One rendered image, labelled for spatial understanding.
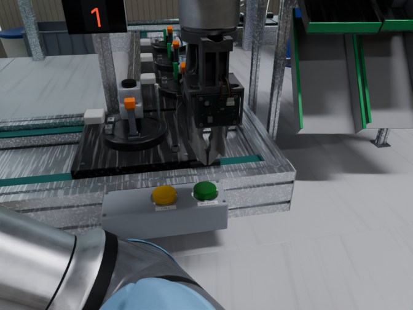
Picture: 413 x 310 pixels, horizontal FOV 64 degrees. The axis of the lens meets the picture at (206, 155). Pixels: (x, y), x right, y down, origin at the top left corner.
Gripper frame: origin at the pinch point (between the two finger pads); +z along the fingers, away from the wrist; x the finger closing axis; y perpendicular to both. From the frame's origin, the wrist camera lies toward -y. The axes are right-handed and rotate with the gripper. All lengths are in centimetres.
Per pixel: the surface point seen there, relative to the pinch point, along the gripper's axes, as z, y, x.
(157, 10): 33, -386, 7
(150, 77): 5, -55, -8
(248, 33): 9, -129, 45
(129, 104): -3.1, -15.4, -12.3
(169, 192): 6.5, 0.6, -6.5
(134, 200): 7.7, 0.2, -12.4
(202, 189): 6.4, 0.6, -0.8
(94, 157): 6.7, -13.5, -20.1
